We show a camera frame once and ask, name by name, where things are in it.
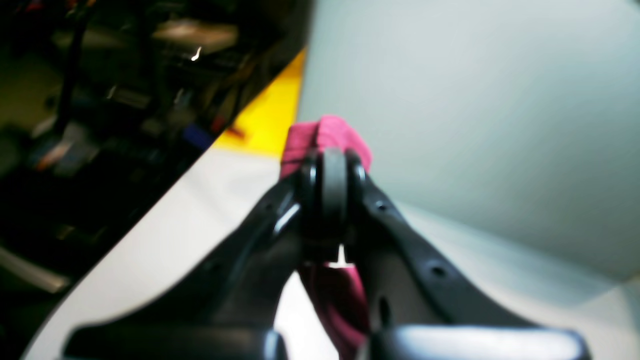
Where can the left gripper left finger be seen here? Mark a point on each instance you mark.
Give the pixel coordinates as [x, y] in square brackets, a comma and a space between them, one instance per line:
[224, 309]

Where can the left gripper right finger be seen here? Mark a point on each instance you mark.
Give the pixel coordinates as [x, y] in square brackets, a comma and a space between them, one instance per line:
[420, 306]

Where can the dark red t-shirt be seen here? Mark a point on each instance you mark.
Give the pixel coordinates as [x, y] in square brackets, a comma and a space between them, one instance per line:
[336, 294]

